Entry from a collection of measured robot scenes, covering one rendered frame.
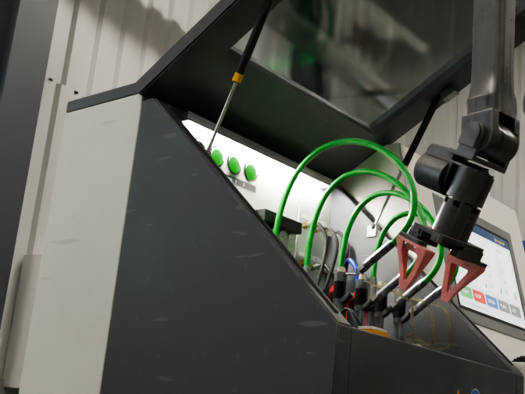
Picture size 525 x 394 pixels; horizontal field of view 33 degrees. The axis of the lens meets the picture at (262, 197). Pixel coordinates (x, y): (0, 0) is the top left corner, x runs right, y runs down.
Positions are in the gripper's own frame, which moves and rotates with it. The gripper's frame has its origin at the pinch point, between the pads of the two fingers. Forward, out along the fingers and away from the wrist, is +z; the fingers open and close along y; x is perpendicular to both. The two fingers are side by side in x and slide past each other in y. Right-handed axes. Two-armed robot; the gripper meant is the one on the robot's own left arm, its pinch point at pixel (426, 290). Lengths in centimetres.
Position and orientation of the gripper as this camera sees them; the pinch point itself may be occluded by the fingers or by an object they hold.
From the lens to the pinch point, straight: 137.1
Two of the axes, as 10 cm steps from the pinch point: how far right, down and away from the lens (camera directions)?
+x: 5.2, 3.0, -8.0
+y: -7.7, -2.5, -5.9
